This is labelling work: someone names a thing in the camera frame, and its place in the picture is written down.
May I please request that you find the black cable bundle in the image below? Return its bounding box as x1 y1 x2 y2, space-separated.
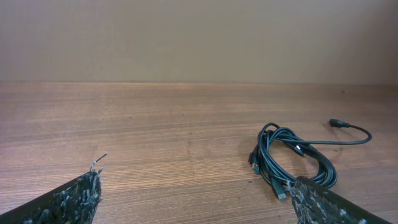
248 118 373 200

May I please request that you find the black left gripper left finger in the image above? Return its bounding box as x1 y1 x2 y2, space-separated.
1 170 102 224

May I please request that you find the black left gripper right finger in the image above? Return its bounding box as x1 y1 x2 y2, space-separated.
289 176 391 224

